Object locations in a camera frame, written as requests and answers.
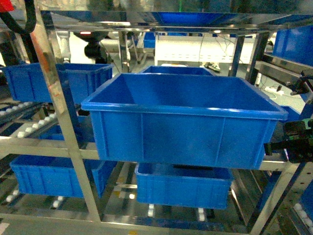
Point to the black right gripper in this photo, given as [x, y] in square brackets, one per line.
[299, 146]

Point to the blue bin lower shelf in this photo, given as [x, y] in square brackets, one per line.
[171, 185]

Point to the large blue front bin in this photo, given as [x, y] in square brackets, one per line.
[176, 119]

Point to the blue bin behind front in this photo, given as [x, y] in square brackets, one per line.
[178, 70]

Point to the blue bin lower left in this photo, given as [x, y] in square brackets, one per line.
[56, 176]

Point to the blue bin upper left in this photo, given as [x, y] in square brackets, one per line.
[27, 83]

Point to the steel shelf rack frame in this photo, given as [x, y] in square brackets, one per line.
[277, 216]

